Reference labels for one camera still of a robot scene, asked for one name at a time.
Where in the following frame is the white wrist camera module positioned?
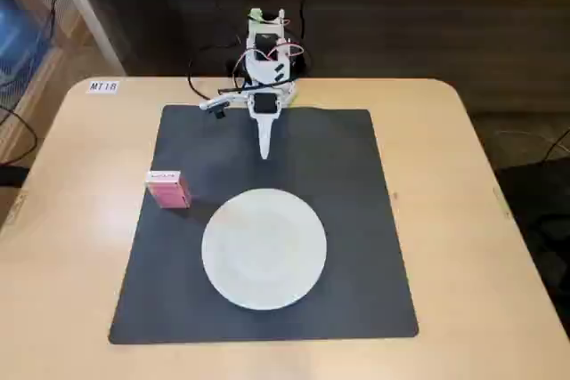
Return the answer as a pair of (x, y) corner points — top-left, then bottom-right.
(198, 94), (233, 121)

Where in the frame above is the thin black floor cable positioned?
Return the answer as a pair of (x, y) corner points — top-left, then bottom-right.
(0, 102), (37, 164)

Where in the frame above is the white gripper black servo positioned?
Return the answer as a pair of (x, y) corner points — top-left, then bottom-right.
(247, 91), (283, 161)

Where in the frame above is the dark grey mat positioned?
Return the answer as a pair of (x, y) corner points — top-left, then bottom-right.
(108, 104), (420, 346)

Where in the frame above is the white round dish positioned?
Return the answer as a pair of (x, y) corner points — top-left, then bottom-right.
(200, 188), (330, 311)

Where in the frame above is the blue plastic container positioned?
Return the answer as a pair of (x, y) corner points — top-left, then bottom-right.
(0, 0), (55, 84)

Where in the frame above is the thin grey floor cable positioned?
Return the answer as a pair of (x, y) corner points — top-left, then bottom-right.
(492, 128), (570, 163)

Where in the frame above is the white label MT18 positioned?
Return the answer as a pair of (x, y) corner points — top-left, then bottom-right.
(86, 80), (120, 95)

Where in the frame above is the metal table edge bracket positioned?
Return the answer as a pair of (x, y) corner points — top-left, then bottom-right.
(492, 185), (512, 221)
(4, 190), (29, 226)

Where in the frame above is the pink small box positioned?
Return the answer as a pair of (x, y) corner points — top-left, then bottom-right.
(145, 169), (192, 210)

